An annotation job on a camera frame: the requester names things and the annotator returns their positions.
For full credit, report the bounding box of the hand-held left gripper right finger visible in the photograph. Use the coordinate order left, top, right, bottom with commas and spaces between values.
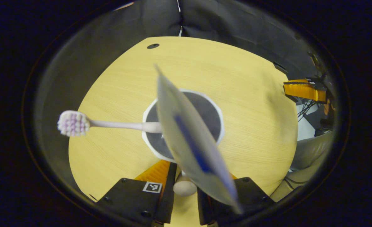
197, 173, 275, 226

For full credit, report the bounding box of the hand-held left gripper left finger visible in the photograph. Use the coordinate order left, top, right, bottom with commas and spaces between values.
95, 160, 177, 226

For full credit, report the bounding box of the white toothpaste tube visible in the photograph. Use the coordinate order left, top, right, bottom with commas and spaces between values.
154, 65, 243, 215

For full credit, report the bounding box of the white cup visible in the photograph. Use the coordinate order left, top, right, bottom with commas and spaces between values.
142, 89, 225, 196

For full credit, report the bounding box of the pale pink toothbrush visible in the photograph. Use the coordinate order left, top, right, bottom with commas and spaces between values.
57, 110, 164, 137

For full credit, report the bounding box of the light wooden desktop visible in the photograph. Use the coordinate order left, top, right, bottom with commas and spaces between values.
68, 36, 299, 227

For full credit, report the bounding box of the beige fabric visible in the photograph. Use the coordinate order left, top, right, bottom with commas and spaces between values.
270, 164, 316, 203

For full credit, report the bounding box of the grey chair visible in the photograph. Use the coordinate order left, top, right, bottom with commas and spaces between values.
289, 130, 335, 172

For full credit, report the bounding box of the white cable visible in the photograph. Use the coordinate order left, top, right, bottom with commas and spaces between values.
177, 0, 184, 37

